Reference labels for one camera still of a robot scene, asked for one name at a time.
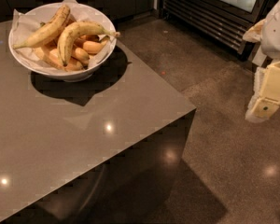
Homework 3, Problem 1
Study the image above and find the long yellow banana left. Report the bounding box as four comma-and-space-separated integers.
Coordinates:
12, 5, 70, 49

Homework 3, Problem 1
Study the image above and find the small orange banana right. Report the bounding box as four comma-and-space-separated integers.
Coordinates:
75, 35, 110, 54

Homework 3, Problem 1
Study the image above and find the small orange banana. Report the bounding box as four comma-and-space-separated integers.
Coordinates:
71, 46, 90, 66
75, 35, 110, 54

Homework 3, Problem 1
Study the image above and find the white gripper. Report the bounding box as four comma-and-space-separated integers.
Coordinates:
243, 0, 280, 123

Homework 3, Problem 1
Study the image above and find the small orange banana middle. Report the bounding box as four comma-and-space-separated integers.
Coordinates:
71, 46, 90, 66

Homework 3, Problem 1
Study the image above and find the white paper bowl liner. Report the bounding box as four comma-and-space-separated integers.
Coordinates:
8, 0, 120, 81

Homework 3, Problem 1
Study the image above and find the white ceramic bowl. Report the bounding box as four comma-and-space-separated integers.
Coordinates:
8, 2, 117, 82

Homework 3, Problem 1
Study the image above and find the glass door refrigerator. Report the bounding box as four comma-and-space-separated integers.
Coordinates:
161, 0, 278, 60

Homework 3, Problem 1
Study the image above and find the curved yellow banana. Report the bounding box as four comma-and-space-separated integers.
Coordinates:
57, 21, 120, 66

